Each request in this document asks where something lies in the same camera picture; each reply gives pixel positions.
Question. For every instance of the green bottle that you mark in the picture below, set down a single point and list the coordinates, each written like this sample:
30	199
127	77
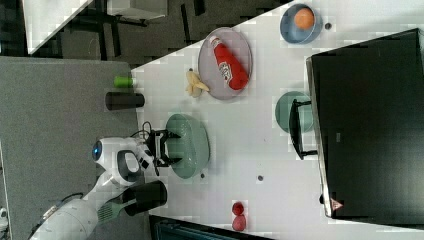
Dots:
124	82

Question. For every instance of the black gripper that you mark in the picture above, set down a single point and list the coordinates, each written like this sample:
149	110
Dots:
156	144

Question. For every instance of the black cylinder holder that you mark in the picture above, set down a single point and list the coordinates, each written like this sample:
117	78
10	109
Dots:
144	197

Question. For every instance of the orange ball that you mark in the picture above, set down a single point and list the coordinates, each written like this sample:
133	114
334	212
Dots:
304	18

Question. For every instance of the green mug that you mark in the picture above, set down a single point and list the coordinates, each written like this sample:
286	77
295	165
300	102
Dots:
283	110

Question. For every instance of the blue bowl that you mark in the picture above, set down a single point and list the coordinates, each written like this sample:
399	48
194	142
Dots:
294	34

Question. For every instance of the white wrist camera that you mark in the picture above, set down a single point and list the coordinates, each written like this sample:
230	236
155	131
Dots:
145	158

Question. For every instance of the red plush strawberry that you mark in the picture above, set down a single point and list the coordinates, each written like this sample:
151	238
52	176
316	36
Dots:
239	222

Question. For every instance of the green plastic strainer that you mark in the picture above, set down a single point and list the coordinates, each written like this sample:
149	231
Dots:
191	146

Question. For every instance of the black cylinder far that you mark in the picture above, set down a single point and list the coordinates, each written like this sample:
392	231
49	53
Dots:
123	100

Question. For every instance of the grey round plate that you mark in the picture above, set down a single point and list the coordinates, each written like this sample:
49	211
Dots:
208	68

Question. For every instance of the red plush ketchup bottle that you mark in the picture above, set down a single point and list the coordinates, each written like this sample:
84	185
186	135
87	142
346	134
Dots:
231	70

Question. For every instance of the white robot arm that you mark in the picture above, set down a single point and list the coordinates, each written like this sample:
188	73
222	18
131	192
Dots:
123	159

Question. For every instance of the yellow plush banana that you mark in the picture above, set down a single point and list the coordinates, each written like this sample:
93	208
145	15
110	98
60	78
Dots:
195	85

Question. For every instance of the green spatula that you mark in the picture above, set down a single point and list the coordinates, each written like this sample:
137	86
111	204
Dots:
111	210

